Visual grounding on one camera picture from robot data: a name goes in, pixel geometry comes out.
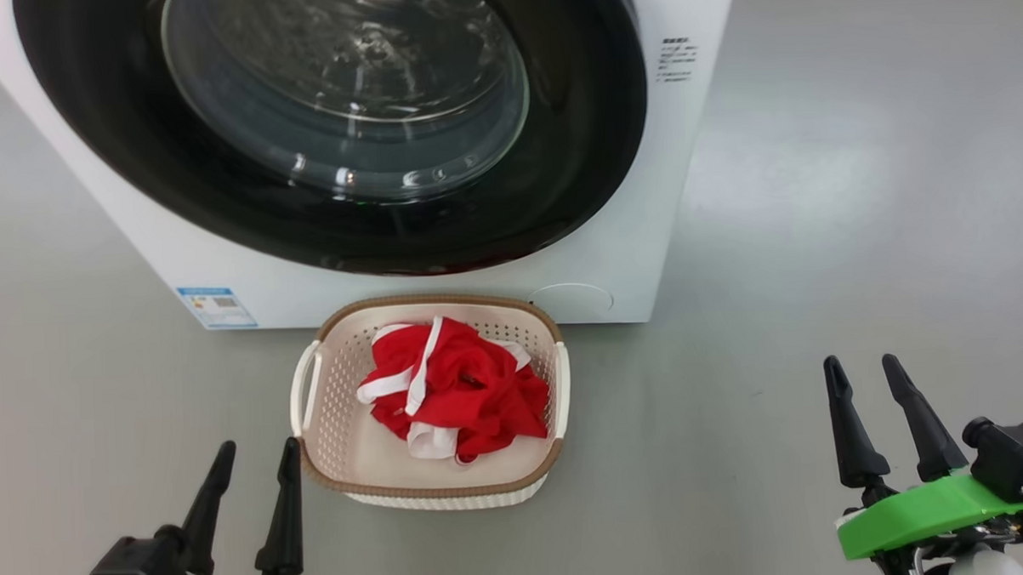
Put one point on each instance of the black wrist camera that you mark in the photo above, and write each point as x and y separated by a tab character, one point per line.
134	569
1011	457

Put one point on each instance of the white front-load washing machine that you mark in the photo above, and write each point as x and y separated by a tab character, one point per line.
695	187

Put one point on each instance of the red and white garment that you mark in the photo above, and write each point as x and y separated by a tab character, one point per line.
473	399

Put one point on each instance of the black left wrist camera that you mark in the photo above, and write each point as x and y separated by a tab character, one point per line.
134	569

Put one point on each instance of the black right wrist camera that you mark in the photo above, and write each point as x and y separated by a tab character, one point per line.
1011	457

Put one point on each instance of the black round washer door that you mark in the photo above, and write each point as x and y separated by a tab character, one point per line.
575	166

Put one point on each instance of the cream perforated laundry basket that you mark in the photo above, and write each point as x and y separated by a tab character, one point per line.
347	463

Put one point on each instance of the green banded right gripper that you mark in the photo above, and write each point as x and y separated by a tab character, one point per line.
928	515

